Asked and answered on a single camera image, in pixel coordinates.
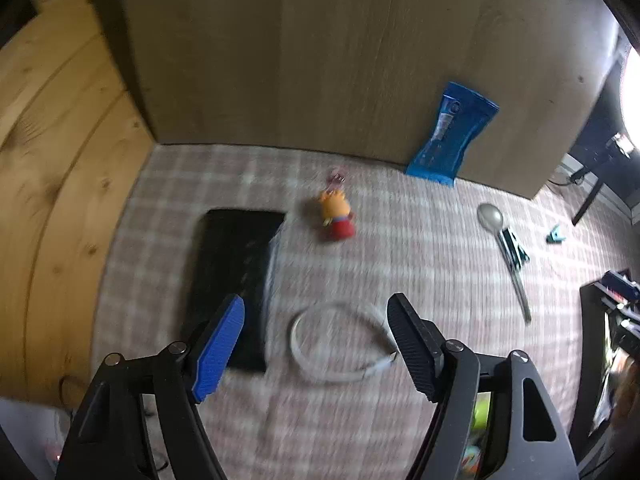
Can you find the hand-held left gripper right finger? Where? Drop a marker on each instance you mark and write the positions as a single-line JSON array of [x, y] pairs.
[[412, 350]]

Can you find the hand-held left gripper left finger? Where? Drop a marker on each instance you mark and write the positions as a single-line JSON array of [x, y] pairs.
[[220, 345]]

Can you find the teal binder clip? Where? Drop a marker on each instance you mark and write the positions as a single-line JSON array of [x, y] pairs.
[[515, 250]]

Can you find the metal spoon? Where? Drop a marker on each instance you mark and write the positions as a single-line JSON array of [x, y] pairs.
[[490, 217]]

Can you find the black storage container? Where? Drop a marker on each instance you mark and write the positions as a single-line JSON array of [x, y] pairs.
[[590, 335]]

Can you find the pink checked blanket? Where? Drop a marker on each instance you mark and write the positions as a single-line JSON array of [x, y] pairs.
[[400, 260]]

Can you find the small teal plastic clip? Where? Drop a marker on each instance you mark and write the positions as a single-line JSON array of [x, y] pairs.
[[554, 236]]

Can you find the blue plastic packet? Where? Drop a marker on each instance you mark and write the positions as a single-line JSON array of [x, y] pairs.
[[450, 135]]

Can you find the pine wood board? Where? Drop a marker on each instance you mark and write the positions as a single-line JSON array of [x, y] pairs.
[[60, 160]]

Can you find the light wooden headboard panel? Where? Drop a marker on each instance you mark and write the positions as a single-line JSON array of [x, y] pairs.
[[325, 60]]

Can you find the black desk frame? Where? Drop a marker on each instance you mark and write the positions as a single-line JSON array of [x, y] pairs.
[[587, 200]]

